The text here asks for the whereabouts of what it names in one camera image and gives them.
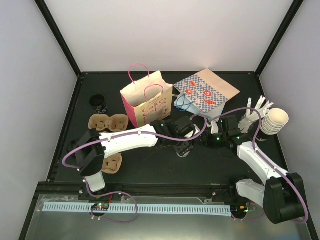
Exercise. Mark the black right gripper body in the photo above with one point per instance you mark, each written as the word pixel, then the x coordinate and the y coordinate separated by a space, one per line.
pixel 215 143

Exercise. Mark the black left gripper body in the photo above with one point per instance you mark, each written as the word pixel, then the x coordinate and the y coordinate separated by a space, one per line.
pixel 175 144

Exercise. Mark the cream pink Cakes paper bag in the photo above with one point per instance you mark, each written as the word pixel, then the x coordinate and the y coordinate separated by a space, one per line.
pixel 147 99

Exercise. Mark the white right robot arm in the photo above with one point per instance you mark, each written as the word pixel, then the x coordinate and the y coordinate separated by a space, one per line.
pixel 281 194

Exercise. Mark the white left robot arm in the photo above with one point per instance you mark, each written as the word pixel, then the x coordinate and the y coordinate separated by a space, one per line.
pixel 94 147

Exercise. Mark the black open coffee cup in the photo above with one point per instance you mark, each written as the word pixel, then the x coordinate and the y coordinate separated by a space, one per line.
pixel 98 103

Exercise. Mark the light blue paper bag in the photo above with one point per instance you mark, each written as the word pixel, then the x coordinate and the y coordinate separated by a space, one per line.
pixel 183 104

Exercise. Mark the blue checkered bakery paper bag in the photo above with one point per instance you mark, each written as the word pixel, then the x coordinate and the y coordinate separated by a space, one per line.
pixel 206 90

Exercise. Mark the tall white paper cup stack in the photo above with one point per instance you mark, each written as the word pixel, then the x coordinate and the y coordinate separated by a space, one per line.
pixel 274 121

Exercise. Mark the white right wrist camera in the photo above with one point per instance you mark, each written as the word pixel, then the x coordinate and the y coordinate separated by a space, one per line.
pixel 215 127

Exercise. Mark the white slotted cable rail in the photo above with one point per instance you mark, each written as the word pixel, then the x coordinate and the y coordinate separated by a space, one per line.
pixel 120 208

